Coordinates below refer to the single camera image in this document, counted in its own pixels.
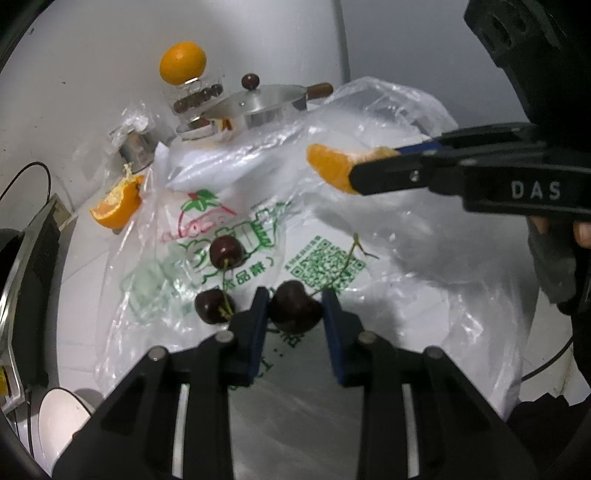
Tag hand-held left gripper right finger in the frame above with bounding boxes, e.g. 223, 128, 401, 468
322, 288, 539, 480

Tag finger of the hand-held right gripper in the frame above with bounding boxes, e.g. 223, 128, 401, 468
394, 121, 536, 160
348, 150, 490, 198

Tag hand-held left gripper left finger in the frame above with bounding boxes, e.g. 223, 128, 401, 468
53, 286, 271, 480

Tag dark red cherry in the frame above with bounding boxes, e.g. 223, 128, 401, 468
194, 287, 236, 325
269, 233, 379, 334
209, 234, 246, 273

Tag orange segment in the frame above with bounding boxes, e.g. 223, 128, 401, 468
307, 143, 398, 195

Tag clear printed plastic bag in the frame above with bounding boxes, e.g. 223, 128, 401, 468
95, 76, 525, 416

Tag white round plate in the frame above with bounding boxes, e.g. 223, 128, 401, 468
38, 387, 106, 476

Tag person's right hand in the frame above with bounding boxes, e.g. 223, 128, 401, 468
527, 215, 591, 317

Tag silver pot with lid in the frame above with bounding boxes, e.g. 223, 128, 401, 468
203, 73, 334, 132

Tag cut half orange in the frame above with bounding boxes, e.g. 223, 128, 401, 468
89, 174, 144, 230

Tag glass jar with dates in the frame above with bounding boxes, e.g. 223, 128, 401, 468
171, 76, 227, 134

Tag small crumpled plastic bag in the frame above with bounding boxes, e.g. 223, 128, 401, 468
108, 99, 160, 167

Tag silver induction cooker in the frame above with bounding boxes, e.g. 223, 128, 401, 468
0, 194, 79, 407

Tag whole orange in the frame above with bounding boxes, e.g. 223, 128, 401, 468
159, 41, 207, 87

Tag black cooker power cable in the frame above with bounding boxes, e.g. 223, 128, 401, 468
0, 161, 52, 204

